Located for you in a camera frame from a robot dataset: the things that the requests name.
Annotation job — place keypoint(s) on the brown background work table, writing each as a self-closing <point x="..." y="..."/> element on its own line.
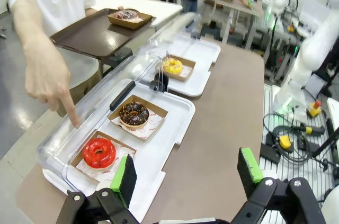
<point x="238" y="5"/>

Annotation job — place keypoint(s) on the cardboard box of red donut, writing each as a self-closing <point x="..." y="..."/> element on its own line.
<point x="78" y="161"/>

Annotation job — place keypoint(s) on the person's beige trousers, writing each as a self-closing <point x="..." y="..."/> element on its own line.
<point x="84" y="86"/>

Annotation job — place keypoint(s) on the person's right hand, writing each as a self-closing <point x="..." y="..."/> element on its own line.
<point x="50" y="78"/>

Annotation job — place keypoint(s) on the small background emergency stop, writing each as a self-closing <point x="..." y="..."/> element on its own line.
<point x="291" y="29"/>

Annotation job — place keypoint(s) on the yellow foot pedal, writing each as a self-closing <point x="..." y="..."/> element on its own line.
<point x="285" y="142"/>

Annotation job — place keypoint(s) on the person's right forearm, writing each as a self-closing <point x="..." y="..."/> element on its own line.
<point x="31" y="28"/>

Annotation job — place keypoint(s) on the clear plastic display lid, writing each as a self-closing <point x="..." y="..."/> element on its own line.
<point x="90" y="112"/>
<point x="172" y="30"/>

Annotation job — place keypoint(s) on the chocolate donut with orange sprinkles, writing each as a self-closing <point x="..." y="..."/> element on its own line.
<point x="127" y="120"/>

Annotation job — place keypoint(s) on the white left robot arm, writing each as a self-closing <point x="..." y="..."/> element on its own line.
<point x="331" y="208"/>

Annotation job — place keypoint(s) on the person's left hand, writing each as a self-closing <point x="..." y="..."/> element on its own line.
<point x="90" y="11"/>

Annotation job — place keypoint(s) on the red glazed donut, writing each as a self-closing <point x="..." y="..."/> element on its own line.
<point x="92" y="159"/>

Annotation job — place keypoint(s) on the black tripod rod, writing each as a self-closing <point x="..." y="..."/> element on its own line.
<point x="329" y="140"/>

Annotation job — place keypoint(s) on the dark donut with colourful sprinkles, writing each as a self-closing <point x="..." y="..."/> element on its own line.
<point x="127" y="15"/>

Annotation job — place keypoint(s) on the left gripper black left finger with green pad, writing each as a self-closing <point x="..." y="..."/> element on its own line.
<point x="127" y="181"/>

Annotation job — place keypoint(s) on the black lid hinge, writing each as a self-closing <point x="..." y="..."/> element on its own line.
<point x="164" y="81"/>

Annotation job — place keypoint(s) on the white display tray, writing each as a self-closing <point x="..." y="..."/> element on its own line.
<point x="204" y="73"/>
<point x="172" y="118"/>

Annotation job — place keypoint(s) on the brown plastic serving tray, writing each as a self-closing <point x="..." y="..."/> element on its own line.
<point x="106" y="38"/>

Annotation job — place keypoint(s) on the white background table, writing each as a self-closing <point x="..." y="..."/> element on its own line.
<point x="148" y="7"/>

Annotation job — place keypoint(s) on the cardboard box of chocolate donut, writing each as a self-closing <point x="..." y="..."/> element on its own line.
<point x="156" y="126"/>

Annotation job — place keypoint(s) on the yellow emergency stop with red button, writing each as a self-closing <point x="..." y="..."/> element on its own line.
<point x="314" y="111"/>

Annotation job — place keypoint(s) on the grey step stool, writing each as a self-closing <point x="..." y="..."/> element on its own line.
<point x="210" y="32"/>

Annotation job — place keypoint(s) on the yellow glazed donut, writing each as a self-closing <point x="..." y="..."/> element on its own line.
<point x="169" y="69"/>

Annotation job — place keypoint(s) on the cardboard box of yellow donut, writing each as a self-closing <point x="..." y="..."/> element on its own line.
<point x="186" y="73"/>

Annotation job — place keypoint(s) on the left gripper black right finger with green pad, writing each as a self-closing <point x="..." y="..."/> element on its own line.
<point x="249" y="168"/>

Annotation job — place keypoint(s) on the black and yellow hand controller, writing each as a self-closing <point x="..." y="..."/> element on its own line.
<point x="316" y="130"/>

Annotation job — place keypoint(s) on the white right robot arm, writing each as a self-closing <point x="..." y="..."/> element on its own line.
<point x="304" y="57"/>

